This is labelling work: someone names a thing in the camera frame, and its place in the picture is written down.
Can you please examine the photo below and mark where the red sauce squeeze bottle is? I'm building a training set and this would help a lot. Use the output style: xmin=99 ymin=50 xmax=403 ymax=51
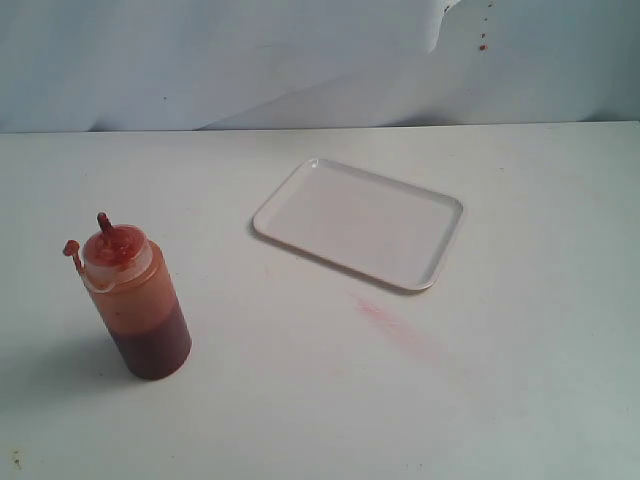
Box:
xmin=63 ymin=212 xmax=192 ymax=380

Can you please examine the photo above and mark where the white rectangular plastic tray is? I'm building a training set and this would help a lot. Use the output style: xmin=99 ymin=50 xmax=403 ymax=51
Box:
xmin=251 ymin=158 xmax=465 ymax=294

